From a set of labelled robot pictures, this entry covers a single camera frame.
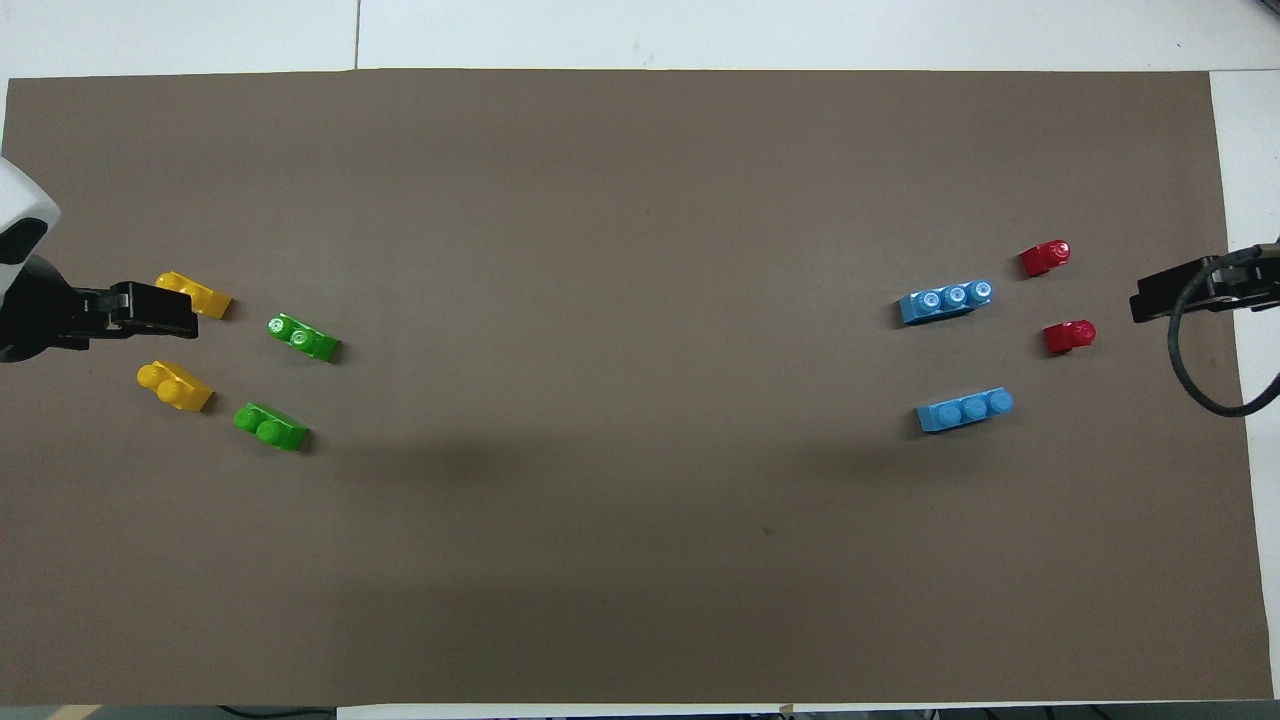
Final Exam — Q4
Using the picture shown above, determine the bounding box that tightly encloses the yellow two-stud toy brick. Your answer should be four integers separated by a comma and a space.
137, 360, 215, 413
155, 271, 233, 321

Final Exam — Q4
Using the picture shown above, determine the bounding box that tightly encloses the green two-stud toy brick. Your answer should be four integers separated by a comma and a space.
233, 402, 310, 452
267, 313, 341, 363

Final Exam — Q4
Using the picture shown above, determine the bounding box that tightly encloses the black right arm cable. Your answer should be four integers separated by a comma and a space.
1168, 240, 1280, 418

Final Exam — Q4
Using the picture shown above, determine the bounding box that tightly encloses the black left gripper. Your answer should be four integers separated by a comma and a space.
0, 255, 199, 363

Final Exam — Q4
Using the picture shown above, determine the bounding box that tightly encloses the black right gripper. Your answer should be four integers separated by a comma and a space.
1130, 255, 1280, 323

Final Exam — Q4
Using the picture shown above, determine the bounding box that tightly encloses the blue three-stud toy brick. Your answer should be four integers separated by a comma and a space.
916, 387, 1015, 434
898, 279, 996, 326

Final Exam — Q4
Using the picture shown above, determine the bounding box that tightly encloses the brown paper table mat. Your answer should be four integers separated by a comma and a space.
0, 68, 1274, 707

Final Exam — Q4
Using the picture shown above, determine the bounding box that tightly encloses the red one-stud toy brick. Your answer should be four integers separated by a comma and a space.
1044, 320, 1097, 356
1019, 239, 1072, 279

